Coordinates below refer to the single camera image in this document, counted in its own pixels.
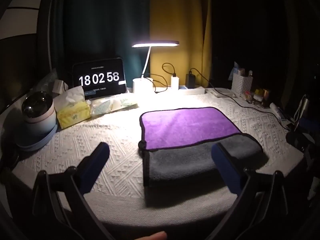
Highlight purple and grey towel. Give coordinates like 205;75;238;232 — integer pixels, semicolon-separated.
138;107;268;207

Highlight operator hand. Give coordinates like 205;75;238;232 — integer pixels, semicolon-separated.
136;231;167;240

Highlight white textured tablecloth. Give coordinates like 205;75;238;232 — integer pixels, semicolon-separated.
13;93;303;227

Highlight pastel pot with steel lid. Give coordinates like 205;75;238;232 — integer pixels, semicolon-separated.
16;91;58;152

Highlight yellow tissue pack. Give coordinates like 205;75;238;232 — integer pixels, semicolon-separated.
53;86;91;129

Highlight white tube bottle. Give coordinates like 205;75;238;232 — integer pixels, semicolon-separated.
270;103;286;121

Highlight leaf-patterned face towel pack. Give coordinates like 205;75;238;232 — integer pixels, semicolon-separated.
91;93;137;116

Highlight small yellow snack boxes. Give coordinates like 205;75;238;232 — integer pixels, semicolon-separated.
245;89;270;107

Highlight white perforated basket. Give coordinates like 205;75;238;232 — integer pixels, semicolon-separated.
231;73;253;95

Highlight white power strip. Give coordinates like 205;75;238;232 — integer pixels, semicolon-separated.
178;86;206;95

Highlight tablet showing clock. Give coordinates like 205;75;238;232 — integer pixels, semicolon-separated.
72;57;126;99

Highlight black power adapter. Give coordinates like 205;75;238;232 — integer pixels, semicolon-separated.
185;71;196;89

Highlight white desk lamp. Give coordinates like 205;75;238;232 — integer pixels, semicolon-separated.
132;40;180;95

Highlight white USB charger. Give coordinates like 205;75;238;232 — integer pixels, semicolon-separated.
170;73;180;91

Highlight dark teal curtain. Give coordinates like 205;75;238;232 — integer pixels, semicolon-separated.
49;0;150;87

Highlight yellow curtain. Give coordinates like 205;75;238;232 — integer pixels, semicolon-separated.
150;0;212;87

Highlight black cable on table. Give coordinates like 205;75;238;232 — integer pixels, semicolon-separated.
189;68;291;131

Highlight black charger cable loop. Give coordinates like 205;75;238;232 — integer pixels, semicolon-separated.
146;62;176;94

